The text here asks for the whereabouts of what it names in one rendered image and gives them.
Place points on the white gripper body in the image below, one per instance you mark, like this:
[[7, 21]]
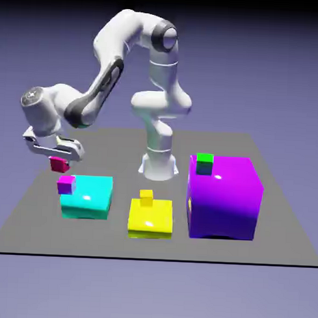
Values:
[[54, 149]]

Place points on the small red cube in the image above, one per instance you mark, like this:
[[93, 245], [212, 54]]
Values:
[[59, 164]]

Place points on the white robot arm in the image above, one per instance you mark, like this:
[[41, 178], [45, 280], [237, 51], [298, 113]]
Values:
[[157, 78]]

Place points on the small magenta cube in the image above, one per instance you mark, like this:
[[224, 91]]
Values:
[[65, 185]]

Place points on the small yellow cube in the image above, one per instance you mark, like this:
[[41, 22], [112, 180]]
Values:
[[146, 197]]

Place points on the small green cube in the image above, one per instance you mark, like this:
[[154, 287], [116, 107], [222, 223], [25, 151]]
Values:
[[204, 163]]

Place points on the large cyan box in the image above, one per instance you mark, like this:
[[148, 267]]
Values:
[[89, 195]]

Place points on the large yellow box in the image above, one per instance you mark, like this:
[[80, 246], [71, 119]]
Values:
[[150, 218]]

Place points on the large purple box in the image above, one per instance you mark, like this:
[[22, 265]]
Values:
[[225, 198]]

